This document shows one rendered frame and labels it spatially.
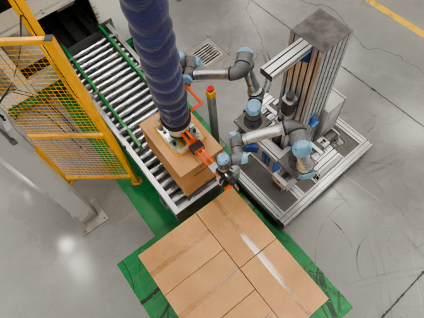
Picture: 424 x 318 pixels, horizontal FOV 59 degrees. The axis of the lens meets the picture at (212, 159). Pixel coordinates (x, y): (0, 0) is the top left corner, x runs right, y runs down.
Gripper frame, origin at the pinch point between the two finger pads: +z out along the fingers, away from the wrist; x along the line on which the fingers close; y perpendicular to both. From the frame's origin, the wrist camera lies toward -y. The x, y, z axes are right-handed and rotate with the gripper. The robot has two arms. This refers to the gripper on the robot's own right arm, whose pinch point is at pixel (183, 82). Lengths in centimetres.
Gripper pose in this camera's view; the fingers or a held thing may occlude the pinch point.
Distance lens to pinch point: 311.7
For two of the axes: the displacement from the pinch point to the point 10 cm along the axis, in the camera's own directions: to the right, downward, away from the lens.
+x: 8.0, -5.6, 2.2
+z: 0.6, 4.4, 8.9
